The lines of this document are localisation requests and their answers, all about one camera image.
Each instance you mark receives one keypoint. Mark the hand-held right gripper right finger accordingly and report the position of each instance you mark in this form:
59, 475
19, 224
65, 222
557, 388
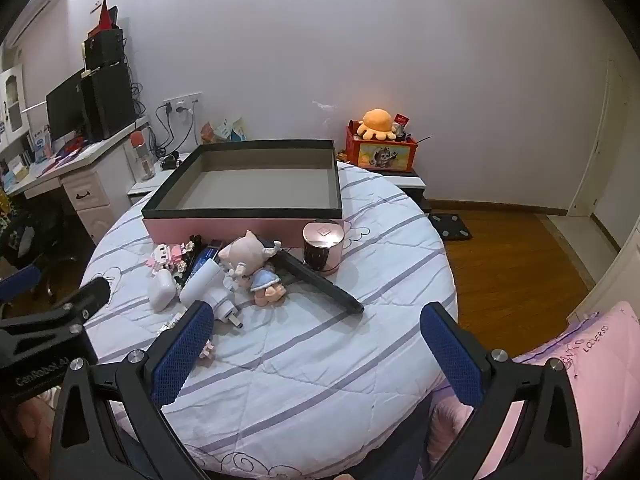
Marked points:
450, 350

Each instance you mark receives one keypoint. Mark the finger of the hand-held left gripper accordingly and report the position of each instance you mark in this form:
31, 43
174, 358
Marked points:
92, 294
20, 282

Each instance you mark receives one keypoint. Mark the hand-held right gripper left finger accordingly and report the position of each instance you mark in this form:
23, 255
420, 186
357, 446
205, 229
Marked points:
182, 355

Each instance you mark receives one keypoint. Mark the white charger plug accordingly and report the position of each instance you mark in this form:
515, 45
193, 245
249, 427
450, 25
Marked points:
222, 305

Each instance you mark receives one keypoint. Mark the white earbuds case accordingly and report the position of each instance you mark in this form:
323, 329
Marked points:
162, 292

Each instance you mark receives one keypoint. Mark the white forehead thermometer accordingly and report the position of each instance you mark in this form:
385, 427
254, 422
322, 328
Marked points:
200, 285

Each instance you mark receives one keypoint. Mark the white pink block cat figure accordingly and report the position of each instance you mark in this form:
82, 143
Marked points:
165, 255

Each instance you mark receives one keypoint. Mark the blue patterned rectangular case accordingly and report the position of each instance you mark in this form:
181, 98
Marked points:
202, 260

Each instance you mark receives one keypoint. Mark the black hair clip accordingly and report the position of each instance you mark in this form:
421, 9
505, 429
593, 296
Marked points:
196, 242

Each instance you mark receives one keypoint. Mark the pig doll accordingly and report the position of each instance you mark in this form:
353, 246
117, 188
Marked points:
245, 255

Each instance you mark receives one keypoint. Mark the pink box with black rim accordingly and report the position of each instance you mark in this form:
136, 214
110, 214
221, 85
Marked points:
225, 230

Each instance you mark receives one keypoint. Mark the black remote control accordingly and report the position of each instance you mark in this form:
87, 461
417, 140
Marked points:
320, 282

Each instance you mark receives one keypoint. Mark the rose gold cylinder jar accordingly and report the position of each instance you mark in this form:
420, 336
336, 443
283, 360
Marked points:
322, 250

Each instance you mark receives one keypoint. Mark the black office chair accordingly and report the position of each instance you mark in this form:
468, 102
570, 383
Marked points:
30, 240

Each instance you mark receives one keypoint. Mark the white desk with drawers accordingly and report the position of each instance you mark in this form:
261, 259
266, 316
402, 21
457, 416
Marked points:
85, 195

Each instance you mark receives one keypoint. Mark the black bathroom scale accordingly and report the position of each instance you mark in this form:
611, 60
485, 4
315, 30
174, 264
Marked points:
450, 227

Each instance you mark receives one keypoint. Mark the red papers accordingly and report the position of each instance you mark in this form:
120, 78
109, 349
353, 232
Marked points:
67, 152

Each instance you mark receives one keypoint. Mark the blue white box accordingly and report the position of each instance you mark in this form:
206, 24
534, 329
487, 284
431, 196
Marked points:
40, 142

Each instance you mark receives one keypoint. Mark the clear bottle with orange cap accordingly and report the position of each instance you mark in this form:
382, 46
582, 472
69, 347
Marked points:
145, 160

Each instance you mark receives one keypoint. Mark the small black cylinder device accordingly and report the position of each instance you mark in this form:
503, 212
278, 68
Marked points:
170, 163

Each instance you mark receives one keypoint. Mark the black white low stand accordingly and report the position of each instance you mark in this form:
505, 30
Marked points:
412, 182

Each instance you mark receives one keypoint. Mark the cream wooden furniture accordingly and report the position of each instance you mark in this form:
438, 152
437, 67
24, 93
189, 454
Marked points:
610, 280

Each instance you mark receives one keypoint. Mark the black computer monitor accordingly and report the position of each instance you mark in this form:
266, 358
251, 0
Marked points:
65, 110

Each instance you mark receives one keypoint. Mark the white glass door cabinet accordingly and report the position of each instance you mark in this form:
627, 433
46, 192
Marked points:
12, 95

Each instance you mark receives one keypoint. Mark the black computer tower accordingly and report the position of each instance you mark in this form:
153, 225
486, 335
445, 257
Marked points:
107, 102

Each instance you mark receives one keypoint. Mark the orange snack bag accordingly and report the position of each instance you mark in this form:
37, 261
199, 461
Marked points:
207, 132

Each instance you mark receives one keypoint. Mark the red toy box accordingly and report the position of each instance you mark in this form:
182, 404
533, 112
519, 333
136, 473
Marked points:
382, 157

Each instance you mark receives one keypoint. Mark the white green snack bag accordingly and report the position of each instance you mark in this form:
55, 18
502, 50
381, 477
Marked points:
223, 130

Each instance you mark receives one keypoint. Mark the blue white snack bag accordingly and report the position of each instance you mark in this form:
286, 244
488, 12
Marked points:
238, 131

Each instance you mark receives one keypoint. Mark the small red packet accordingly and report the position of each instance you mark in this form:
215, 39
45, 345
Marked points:
401, 122

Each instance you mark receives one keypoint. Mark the orange octopus plush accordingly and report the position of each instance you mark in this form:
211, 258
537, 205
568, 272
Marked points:
377, 120

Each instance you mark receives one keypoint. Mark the black speaker box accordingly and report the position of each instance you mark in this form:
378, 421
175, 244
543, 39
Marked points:
102, 50

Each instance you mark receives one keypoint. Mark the white door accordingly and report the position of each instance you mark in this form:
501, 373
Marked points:
607, 160

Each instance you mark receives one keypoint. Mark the white air conditioner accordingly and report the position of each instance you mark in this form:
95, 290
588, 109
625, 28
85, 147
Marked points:
35, 7

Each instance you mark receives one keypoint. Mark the white wall outlet strip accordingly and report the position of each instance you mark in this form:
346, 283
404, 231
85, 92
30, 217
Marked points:
182, 102

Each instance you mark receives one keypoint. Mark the clear plastic wall hook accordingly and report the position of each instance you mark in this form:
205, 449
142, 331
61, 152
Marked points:
324, 109

